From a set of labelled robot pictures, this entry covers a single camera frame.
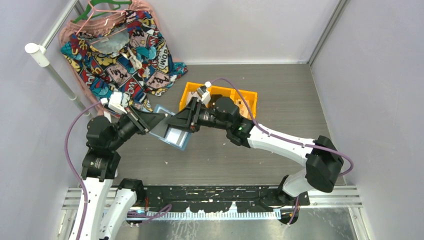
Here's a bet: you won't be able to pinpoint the metal clothes rail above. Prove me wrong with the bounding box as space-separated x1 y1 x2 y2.
25 0 91 127

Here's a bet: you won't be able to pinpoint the green hanger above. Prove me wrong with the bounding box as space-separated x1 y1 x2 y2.
72 0 133 24

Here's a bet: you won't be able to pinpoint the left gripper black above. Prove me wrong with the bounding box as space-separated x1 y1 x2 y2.
108 103 165 150

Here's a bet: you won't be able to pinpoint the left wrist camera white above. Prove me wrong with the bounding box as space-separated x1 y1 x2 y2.
107 91 131 115

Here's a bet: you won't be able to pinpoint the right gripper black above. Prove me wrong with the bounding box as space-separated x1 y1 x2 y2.
166 97 230 134

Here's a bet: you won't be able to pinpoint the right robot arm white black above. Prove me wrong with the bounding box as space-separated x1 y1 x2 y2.
168 97 344 206

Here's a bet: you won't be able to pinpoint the tan cards stack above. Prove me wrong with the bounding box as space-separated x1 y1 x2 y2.
235 99 252 120

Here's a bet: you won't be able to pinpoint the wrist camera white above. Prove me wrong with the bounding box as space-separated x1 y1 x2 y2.
107 91 131 115
196 81 212 106

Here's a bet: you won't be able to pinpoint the yellow three-compartment bin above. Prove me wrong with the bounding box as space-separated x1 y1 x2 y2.
178 81 259 119

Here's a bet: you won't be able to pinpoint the blue card holder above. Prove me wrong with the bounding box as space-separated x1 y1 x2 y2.
149 104 191 151

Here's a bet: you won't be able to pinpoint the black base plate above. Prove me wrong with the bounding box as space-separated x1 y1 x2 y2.
113 184 311 214

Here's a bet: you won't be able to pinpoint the pink garment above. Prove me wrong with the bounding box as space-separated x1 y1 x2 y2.
58 0 160 104

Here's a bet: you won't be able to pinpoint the comic print shorts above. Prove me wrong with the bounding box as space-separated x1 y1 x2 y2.
60 9 188 112

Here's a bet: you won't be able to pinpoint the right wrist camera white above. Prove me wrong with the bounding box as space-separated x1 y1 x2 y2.
196 81 212 106

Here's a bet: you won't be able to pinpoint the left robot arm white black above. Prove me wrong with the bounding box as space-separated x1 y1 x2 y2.
68 107 166 240

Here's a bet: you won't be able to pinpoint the silver cards stack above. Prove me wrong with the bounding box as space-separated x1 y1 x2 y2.
185 91 200 106

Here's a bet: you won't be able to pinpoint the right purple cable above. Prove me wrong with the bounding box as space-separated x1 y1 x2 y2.
205 77 354 225

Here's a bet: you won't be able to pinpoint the pink hanger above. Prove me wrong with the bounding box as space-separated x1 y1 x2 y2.
67 10 130 51

